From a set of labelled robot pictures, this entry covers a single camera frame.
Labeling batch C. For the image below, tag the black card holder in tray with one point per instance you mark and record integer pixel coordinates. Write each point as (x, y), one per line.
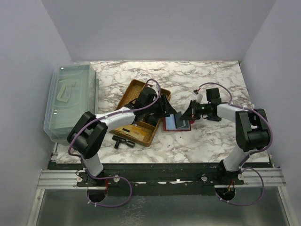
(151, 120)

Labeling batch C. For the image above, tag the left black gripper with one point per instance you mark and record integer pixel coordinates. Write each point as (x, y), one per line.
(162, 106)

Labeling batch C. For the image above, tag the aluminium frame rail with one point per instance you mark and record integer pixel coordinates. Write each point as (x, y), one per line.
(58, 179)

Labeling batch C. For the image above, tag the red card holder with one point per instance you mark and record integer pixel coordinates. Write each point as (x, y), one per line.
(176, 129)

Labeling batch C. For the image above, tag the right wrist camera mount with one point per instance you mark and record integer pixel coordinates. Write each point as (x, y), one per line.
(198, 96)

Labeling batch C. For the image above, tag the clear plastic storage box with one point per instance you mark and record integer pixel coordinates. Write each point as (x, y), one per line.
(73, 91)

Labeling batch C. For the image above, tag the grey VIP card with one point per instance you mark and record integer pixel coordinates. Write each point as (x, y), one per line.
(181, 125)

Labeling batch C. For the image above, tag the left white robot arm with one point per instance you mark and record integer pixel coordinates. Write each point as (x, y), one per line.
(87, 136)

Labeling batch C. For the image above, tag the black T-shaped tool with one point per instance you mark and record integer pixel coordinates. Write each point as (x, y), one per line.
(120, 140)

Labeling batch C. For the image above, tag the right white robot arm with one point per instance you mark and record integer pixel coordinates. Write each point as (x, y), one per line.
(252, 132)

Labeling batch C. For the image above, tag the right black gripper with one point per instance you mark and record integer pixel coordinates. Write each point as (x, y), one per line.
(193, 110)

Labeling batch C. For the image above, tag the woven wicker organizer tray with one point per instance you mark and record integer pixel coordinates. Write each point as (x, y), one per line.
(132, 92)

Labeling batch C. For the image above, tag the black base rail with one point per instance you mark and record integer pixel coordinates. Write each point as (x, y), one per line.
(163, 179)

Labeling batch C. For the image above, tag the gold cards in tray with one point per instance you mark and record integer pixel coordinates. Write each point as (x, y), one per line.
(132, 131)

